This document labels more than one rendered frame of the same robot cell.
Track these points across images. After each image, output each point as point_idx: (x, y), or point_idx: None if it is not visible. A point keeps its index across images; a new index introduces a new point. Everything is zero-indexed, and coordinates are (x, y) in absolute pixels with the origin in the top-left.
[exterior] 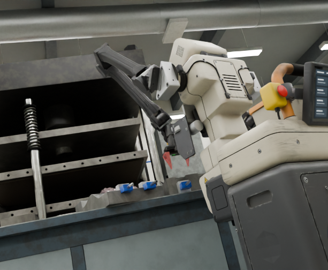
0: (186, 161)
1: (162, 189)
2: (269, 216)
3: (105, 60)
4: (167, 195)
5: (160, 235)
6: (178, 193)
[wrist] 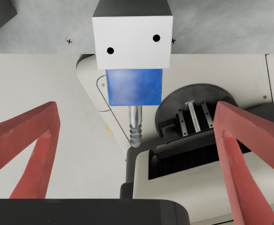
0: (236, 131)
1: None
2: None
3: None
4: (36, 53)
5: None
6: (91, 53)
